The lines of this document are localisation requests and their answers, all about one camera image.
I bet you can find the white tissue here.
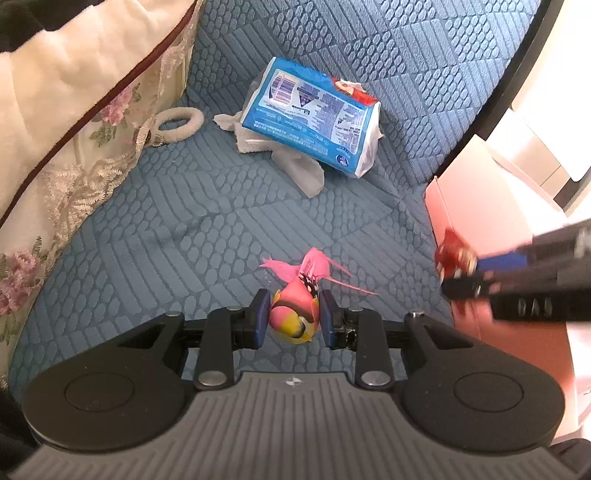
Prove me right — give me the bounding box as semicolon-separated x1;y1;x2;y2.
213;74;325;198

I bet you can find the pink yellow bird toy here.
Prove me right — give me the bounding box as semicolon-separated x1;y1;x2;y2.
259;248;375;345

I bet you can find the pink cardboard box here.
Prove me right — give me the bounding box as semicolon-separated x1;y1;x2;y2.
425;137;590;439

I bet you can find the white hair tie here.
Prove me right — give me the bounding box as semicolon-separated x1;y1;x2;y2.
149;106;205;146

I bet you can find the red candy wrapper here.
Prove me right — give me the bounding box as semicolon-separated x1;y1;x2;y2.
435;228;478;281

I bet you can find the blue quilted seat cushion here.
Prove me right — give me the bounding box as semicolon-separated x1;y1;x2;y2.
8;1;540;396

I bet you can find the blue tissue pack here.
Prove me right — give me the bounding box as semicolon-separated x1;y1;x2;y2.
240;57;381;178

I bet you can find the striped red black blanket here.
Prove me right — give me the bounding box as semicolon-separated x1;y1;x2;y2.
1;1;200;219

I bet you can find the floral lace cushion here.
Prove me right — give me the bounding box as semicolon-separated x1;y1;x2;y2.
1;2;202;370

